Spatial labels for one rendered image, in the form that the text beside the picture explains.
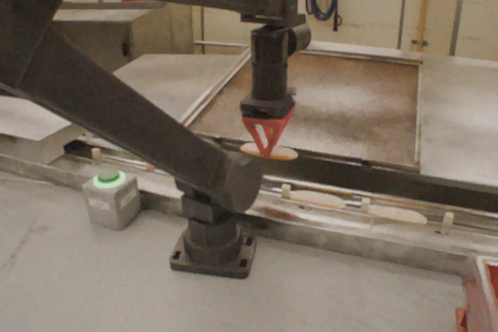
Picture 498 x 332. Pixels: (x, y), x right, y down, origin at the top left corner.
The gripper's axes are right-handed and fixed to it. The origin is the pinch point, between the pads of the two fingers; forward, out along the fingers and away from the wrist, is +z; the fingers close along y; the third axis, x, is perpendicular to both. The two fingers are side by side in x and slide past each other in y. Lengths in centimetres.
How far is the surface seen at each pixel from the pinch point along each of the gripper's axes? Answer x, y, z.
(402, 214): -23.6, -1.4, 7.9
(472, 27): -80, 339, 28
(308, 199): -7.7, -1.9, 8.0
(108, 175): 23.7, -13.9, 2.9
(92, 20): 221, 203, 18
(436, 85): -29, 47, 0
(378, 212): -19.7, -1.8, 8.1
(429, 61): -28, 61, -2
